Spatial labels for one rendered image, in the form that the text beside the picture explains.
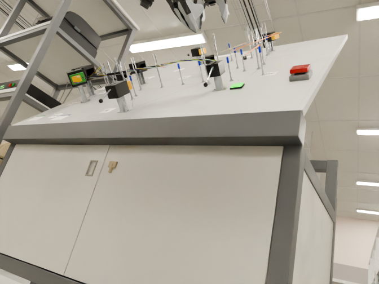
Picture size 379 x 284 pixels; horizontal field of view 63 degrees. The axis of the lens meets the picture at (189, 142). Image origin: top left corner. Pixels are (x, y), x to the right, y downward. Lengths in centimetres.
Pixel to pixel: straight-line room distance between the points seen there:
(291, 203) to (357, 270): 1124
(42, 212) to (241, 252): 69
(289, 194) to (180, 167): 29
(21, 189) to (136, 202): 54
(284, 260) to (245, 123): 30
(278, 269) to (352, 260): 1129
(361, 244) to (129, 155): 1132
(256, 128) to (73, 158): 66
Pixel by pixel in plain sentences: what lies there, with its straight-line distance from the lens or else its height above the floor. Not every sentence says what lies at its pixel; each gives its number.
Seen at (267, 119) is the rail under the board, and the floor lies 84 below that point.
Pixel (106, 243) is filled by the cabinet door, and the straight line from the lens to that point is 89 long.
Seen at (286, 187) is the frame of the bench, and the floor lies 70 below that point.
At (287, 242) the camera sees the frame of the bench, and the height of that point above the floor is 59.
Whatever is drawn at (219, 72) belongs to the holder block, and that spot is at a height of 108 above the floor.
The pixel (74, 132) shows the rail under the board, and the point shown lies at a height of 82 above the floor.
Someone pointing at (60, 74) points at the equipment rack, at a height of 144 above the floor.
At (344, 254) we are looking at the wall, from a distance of 1196.
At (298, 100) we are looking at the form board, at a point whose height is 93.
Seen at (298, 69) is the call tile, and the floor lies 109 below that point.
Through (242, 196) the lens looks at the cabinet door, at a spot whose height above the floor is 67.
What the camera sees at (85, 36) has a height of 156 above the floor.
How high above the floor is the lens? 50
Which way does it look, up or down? 21 degrees up
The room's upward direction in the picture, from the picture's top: 14 degrees clockwise
